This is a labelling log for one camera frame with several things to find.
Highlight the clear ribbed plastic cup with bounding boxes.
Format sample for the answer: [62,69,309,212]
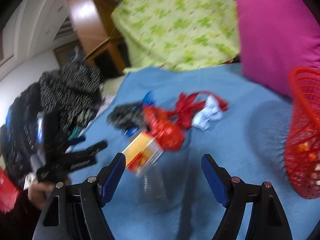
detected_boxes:
[137,153,167,201]

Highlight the blue face mask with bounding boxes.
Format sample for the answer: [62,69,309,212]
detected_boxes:
[191,96,223,131]

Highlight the left hand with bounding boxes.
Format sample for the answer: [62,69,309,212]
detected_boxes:
[28,181,56,210]

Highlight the red bag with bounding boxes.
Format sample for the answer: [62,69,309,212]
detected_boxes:
[0,168,19,213]

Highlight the black jacket pile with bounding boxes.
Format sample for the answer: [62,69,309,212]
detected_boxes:
[1,82,44,184]

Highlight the black white dotted garment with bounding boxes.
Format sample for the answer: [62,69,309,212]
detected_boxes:
[39,63,100,133]

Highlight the blue plastic wrapper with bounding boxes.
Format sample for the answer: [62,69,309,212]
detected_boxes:
[142,91,155,106]

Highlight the red mesh plastic basket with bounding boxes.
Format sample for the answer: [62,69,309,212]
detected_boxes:
[285,67,319,199]

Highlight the red foil wrapper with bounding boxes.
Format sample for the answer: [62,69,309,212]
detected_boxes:
[143,106,185,152]

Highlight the red ribbon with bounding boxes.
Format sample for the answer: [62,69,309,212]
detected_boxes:
[165,90,229,130]

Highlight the brown wooden cabinet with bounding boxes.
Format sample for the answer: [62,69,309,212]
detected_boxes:
[66,0,126,75]

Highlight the green clover pattern quilt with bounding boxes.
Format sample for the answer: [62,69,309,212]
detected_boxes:
[112,0,240,72]

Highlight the magenta pillow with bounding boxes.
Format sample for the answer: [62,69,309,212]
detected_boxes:
[234,0,319,98]

